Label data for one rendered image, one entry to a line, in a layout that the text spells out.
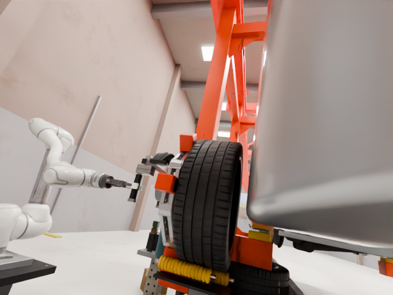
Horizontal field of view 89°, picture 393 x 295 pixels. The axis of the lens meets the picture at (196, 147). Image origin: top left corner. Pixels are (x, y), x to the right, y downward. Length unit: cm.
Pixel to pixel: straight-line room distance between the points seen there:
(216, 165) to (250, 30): 181
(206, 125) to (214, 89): 38
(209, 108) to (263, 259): 122
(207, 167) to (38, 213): 119
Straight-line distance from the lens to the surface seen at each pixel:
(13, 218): 157
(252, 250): 151
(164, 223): 100
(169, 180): 85
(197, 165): 88
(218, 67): 210
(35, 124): 168
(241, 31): 244
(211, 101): 186
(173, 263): 106
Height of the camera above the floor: 73
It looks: 19 degrees up
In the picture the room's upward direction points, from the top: 12 degrees clockwise
